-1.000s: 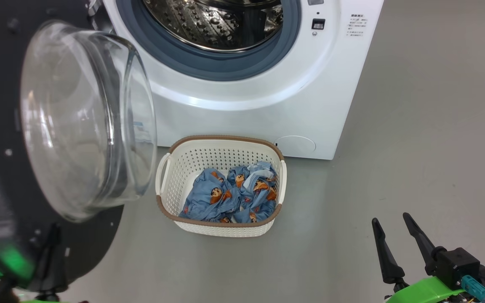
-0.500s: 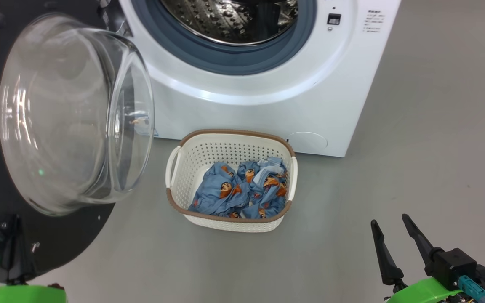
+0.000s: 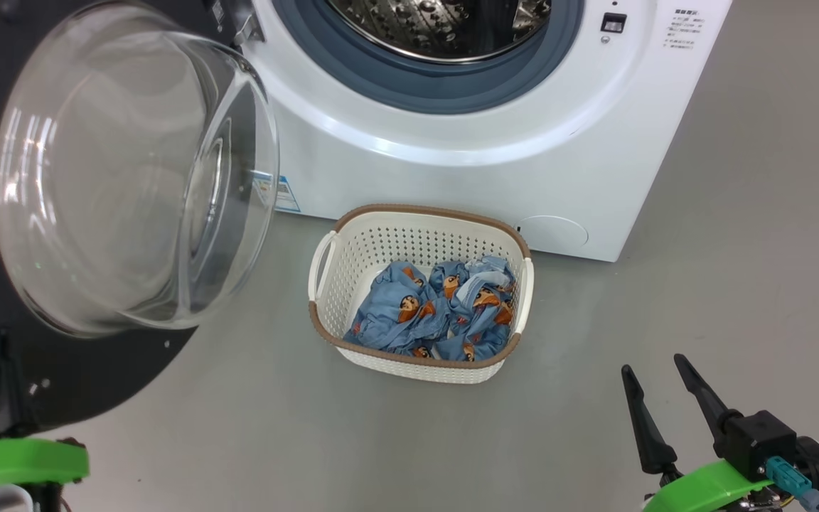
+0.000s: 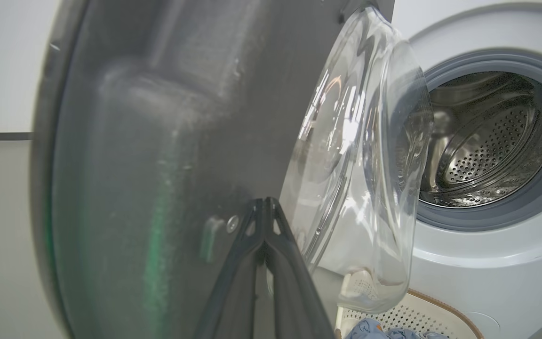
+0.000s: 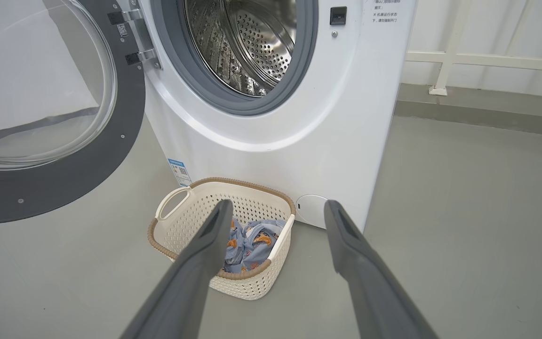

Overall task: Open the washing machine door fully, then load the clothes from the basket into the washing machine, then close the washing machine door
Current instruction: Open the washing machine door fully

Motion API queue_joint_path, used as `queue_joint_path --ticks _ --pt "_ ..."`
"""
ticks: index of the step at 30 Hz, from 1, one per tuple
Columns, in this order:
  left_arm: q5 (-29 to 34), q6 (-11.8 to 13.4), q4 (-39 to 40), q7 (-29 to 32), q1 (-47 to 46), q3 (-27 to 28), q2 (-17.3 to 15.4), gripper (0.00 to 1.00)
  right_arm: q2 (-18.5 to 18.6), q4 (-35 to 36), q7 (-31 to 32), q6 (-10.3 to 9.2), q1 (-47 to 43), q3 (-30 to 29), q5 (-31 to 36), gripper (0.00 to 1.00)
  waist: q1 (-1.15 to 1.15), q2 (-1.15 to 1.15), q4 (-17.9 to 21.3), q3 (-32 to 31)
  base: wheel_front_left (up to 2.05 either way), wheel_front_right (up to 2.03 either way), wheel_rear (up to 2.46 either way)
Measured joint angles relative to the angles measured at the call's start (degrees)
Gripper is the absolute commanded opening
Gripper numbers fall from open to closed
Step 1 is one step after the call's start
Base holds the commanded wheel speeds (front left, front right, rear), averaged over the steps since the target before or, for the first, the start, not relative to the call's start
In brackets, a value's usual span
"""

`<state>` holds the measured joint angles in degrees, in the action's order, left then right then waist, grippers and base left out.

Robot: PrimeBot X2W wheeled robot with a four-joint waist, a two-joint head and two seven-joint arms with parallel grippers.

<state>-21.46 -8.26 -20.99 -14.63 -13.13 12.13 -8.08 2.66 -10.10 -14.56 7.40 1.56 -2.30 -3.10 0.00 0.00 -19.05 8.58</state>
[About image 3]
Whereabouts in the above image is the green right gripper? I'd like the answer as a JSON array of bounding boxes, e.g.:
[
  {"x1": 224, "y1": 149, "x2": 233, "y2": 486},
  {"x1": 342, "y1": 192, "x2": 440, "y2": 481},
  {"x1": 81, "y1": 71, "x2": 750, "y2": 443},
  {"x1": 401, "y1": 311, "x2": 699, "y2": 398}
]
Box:
[{"x1": 621, "y1": 353, "x2": 774, "y2": 512}]

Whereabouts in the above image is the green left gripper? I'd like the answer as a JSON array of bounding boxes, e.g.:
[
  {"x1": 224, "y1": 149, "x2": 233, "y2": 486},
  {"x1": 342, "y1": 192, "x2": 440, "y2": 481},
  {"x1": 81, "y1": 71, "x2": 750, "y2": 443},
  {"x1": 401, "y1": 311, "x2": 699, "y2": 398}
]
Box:
[{"x1": 0, "y1": 327, "x2": 90, "y2": 512}]

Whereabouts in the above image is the round black glass washer door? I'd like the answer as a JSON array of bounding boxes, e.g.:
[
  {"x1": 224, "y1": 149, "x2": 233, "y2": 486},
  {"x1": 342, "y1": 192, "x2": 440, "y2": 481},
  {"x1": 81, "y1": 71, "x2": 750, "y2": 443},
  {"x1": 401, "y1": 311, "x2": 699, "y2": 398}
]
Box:
[{"x1": 0, "y1": 0, "x2": 282, "y2": 436}]

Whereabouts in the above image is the white front-load washing machine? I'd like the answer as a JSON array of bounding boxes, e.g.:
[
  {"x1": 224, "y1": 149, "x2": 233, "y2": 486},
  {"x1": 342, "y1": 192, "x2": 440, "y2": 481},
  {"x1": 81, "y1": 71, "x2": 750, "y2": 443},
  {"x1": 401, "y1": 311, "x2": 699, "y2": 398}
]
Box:
[{"x1": 200, "y1": 0, "x2": 734, "y2": 263}]

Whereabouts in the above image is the stainless steel washing machine drum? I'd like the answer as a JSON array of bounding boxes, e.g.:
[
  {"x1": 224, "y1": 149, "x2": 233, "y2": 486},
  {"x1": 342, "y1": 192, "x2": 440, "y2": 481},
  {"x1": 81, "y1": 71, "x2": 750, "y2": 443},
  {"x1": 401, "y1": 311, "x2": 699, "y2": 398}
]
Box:
[{"x1": 324, "y1": 0, "x2": 552, "y2": 65}]

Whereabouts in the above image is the round white filter cover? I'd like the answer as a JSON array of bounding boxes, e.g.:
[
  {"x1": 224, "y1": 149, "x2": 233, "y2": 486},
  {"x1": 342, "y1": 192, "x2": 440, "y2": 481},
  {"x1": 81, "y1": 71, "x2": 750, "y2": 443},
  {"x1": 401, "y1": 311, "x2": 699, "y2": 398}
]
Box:
[{"x1": 519, "y1": 215, "x2": 589, "y2": 250}]

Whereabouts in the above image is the blue energy label sticker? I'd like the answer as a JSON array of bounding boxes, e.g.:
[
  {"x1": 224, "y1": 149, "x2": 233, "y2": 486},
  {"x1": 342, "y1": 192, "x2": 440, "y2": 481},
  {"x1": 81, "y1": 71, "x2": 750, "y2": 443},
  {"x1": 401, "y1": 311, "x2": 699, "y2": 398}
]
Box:
[{"x1": 252, "y1": 171, "x2": 302, "y2": 214}]

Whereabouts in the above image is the cream perforated laundry basket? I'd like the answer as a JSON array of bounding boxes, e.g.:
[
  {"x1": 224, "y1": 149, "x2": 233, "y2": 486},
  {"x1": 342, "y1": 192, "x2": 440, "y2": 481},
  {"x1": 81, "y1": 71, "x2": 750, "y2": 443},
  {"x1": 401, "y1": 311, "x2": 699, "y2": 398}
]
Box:
[{"x1": 308, "y1": 204, "x2": 535, "y2": 385}]

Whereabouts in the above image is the small printed text label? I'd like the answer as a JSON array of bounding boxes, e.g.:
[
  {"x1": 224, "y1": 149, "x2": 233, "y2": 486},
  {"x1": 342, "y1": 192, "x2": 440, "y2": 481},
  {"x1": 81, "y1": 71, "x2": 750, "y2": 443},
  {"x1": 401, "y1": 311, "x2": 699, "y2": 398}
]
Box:
[{"x1": 664, "y1": 9, "x2": 700, "y2": 53}]

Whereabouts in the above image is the teal cable connector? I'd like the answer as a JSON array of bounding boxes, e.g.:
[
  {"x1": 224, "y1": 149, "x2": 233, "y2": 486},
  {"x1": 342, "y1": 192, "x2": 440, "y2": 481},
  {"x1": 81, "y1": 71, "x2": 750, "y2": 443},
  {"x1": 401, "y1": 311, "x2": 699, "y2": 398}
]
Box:
[{"x1": 766, "y1": 457, "x2": 819, "y2": 512}]

